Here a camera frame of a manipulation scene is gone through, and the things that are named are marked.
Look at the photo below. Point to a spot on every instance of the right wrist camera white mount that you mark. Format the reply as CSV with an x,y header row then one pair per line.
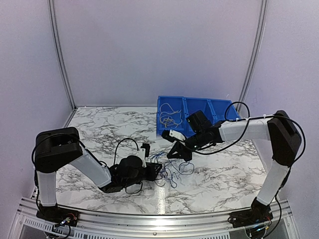
x,y
172,136

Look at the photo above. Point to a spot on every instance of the left aluminium corner post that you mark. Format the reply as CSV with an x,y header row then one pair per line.
x,y
59,53

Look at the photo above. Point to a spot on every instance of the right blue storage bin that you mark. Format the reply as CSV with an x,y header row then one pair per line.
x,y
219,108

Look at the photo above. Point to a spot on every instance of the aluminium corner post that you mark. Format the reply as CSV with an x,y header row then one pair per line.
x,y
59,53
256,49

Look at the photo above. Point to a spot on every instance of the left blue storage bin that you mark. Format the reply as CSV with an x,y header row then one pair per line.
x,y
171,114

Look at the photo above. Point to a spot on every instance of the right aluminium corner post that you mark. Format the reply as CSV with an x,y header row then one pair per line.
x,y
256,49

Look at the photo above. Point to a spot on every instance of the aluminium front rail frame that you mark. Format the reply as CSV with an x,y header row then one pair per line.
x,y
103,225

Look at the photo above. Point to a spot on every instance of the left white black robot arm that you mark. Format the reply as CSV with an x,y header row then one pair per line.
x,y
57,148

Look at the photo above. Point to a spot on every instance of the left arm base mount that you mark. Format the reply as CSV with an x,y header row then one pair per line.
x,y
58,215

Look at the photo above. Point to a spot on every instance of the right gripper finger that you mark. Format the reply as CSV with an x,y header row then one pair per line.
x,y
178,149
186,157

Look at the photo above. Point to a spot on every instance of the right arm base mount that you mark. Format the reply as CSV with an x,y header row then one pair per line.
x,y
249,217

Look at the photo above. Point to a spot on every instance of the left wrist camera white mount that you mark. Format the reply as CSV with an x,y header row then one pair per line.
x,y
144,153

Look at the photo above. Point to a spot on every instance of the blue storage bin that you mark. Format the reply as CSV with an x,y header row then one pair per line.
x,y
219,108
195,104
171,114

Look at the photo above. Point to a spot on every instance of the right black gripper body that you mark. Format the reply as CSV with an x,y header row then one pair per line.
x,y
199,139

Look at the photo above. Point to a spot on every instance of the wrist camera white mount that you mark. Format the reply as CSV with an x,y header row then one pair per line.
x,y
172,136
144,153

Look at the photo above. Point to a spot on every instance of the middle blue storage bin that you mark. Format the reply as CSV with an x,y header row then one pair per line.
x,y
195,104

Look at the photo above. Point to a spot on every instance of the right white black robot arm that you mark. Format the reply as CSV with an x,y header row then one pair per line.
x,y
284,134

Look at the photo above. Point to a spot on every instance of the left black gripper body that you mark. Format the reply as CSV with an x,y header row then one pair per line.
x,y
131,181

